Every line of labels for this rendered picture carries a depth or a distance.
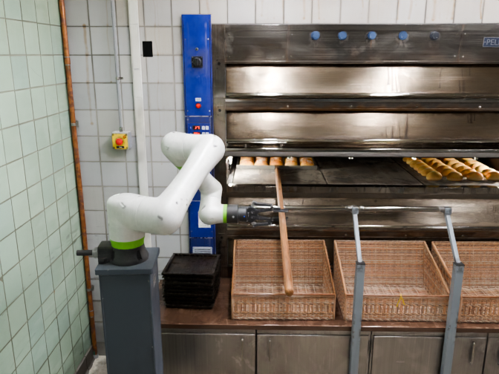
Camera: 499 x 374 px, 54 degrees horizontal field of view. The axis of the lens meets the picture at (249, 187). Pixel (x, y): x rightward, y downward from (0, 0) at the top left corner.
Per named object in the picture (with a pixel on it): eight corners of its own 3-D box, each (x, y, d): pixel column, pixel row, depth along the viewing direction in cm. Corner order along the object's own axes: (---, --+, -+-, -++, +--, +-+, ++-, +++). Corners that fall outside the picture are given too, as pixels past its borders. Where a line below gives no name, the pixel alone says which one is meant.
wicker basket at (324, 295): (233, 280, 306) (232, 238, 298) (323, 280, 305) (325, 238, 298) (229, 320, 259) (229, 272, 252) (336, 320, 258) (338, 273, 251)
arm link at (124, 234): (137, 253, 174) (134, 202, 169) (102, 246, 180) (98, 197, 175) (157, 240, 186) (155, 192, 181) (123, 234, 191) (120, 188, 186)
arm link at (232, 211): (226, 226, 234) (226, 208, 232) (228, 218, 246) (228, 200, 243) (238, 226, 234) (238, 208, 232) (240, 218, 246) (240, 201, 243)
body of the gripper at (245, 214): (239, 202, 241) (258, 203, 241) (239, 219, 243) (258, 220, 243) (238, 208, 234) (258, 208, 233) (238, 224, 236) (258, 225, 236)
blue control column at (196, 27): (218, 247, 507) (214, 30, 451) (234, 247, 507) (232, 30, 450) (193, 360, 321) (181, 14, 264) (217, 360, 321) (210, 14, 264)
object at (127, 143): (115, 148, 288) (113, 130, 285) (132, 148, 288) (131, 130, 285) (111, 150, 281) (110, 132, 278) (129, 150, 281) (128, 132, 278)
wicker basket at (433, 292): (330, 280, 305) (332, 238, 298) (421, 281, 304) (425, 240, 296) (342, 321, 258) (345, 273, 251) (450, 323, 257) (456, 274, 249)
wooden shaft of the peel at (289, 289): (294, 297, 161) (294, 289, 160) (284, 297, 161) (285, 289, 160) (279, 171, 326) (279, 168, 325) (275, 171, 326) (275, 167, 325)
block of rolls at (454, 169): (401, 160, 362) (401, 153, 360) (466, 160, 361) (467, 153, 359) (428, 181, 303) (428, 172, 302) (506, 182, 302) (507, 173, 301)
